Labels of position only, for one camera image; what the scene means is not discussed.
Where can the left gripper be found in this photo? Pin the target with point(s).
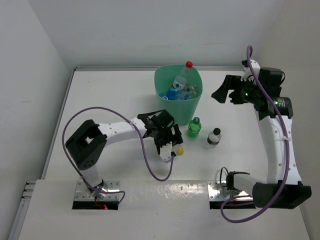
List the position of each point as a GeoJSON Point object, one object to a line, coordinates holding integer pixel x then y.
{"type": "Point", "coordinates": [174, 139]}

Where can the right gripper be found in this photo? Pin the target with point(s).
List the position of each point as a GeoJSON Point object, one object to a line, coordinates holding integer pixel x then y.
{"type": "Point", "coordinates": [230, 83]}

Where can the yellow cap orange label bottle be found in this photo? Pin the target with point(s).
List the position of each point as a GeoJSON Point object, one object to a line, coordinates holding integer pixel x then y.
{"type": "Point", "coordinates": [179, 149]}

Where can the black label clear bottle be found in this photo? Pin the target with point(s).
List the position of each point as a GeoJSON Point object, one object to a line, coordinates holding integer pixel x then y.
{"type": "Point", "coordinates": [193, 90]}

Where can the red cap red label bottle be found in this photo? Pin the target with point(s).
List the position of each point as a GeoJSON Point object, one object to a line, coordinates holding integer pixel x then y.
{"type": "Point", "coordinates": [181, 80]}

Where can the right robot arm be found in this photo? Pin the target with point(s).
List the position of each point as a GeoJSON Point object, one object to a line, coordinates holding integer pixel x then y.
{"type": "Point", "coordinates": [275, 124]}

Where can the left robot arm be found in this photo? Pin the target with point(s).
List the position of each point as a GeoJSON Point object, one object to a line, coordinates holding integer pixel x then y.
{"type": "Point", "coordinates": [83, 149]}

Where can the green plastic bin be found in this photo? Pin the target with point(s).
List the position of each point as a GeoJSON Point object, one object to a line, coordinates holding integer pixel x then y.
{"type": "Point", "coordinates": [182, 110]}

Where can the green plastic bottle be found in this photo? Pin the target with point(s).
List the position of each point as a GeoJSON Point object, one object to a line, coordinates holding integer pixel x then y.
{"type": "Point", "coordinates": [194, 127]}

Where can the black cap small bottle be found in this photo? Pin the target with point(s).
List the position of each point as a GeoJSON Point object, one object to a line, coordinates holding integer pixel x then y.
{"type": "Point", "coordinates": [214, 137]}

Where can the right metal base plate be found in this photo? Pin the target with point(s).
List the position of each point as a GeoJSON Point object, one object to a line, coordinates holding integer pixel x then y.
{"type": "Point", "coordinates": [217, 193]}

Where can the metal base plate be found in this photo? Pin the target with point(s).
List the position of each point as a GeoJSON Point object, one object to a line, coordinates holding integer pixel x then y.
{"type": "Point", "coordinates": [110, 192]}
{"type": "Point", "coordinates": [217, 193]}

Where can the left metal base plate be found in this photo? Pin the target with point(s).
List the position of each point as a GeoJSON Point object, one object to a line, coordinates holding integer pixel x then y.
{"type": "Point", "coordinates": [110, 192]}

